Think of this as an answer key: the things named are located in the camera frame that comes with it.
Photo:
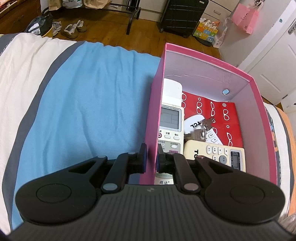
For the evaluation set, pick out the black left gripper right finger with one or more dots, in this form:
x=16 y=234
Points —
x=177 y=165

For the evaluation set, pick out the white TCL remote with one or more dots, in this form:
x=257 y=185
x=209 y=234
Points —
x=192 y=123

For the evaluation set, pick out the metal key bunch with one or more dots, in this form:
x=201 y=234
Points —
x=205 y=132

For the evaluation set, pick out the white printed plastic bag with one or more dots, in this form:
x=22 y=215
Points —
x=71 y=4

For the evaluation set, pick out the cream yellowed remote control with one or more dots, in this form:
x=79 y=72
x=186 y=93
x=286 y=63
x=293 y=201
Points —
x=231 y=156

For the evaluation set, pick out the red glasses-print bag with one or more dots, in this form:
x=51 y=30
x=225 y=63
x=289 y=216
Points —
x=225 y=127

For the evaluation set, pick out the striped blue white bedsheet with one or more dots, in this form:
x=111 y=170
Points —
x=63 y=102

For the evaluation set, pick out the wooden nightstand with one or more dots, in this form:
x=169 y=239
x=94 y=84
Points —
x=17 y=17

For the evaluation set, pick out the black hard-shell suitcase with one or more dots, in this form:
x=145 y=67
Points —
x=180 y=17

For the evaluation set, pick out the colourful cartoon gift bag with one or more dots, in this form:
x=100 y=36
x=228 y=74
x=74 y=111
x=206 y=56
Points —
x=205 y=31

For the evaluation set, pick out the white room door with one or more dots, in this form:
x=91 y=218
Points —
x=272 y=62

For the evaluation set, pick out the brown paper bag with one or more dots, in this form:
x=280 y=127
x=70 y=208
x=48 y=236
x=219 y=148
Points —
x=96 y=4

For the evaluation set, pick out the black bag on floor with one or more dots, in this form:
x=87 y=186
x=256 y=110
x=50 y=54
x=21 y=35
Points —
x=41 y=24

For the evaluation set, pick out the black metal clothes rack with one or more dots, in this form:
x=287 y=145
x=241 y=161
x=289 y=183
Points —
x=131 y=8

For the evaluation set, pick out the pink cardboard box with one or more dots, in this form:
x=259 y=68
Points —
x=217 y=80

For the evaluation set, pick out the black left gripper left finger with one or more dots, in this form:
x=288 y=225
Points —
x=125 y=165

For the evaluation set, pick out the grey white sneaker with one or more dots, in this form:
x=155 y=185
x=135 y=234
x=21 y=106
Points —
x=70 y=31
x=80 y=26

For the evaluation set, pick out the pink paper gift bag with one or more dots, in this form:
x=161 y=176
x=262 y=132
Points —
x=245 y=17

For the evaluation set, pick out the white universal AC remote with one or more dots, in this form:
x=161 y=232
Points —
x=171 y=125

